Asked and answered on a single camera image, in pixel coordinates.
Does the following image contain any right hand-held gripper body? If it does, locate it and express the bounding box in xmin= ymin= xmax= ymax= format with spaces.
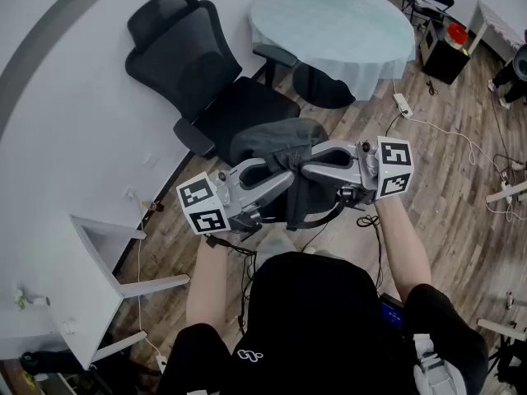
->
xmin=338 ymin=135 xmax=414 ymax=211

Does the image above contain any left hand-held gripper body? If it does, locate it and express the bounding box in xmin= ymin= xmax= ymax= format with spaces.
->
xmin=176 ymin=170 xmax=264 ymax=235

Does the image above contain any dark grey cloth garment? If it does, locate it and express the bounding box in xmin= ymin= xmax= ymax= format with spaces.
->
xmin=229 ymin=117 xmax=345 ymax=232

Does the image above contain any black office chair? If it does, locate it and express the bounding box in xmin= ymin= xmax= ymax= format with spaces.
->
xmin=124 ymin=0 xmax=302 ymax=168

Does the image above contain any person's left forearm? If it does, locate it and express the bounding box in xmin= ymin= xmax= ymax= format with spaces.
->
xmin=185 ymin=233 xmax=230 ymax=331

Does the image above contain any person's right forearm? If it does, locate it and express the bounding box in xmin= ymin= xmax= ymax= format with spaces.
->
xmin=373 ymin=197 xmax=433 ymax=304

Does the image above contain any black folding chair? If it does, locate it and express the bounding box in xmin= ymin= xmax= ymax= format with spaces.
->
xmin=401 ymin=0 xmax=455 ymax=25

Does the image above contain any black box cabinet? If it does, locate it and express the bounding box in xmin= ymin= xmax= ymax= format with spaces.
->
xmin=419 ymin=18 xmax=472 ymax=86

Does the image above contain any light blue round tablecloth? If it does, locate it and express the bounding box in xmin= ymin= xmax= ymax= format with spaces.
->
xmin=247 ymin=0 xmax=417 ymax=102

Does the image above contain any person's black shirt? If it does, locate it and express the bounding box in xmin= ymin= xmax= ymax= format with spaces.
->
xmin=157 ymin=251 xmax=489 ymax=395

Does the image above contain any blue device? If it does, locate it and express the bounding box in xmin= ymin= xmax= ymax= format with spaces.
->
xmin=380 ymin=293 xmax=405 ymax=331

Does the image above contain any red container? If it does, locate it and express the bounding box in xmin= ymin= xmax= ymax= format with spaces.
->
xmin=446 ymin=21 xmax=469 ymax=49

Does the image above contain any white desk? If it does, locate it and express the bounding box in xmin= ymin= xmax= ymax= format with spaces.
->
xmin=0 ymin=213 xmax=191 ymax=370

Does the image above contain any white side table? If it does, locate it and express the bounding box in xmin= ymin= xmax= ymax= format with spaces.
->
xmin=466 ymin=0 xmax=525 ymax=63

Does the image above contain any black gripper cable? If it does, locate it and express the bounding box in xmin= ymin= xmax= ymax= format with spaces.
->
xmin=204 ymin=233 xmax=259 ymax=328

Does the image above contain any white cable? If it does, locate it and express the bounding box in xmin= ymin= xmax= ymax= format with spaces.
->
xmin=405 ymin=115 xmax=527 ymax=222

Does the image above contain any grey white strap bag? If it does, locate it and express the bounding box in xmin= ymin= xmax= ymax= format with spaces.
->
xmin=412 ymin=333 xmax=469 ymax=395

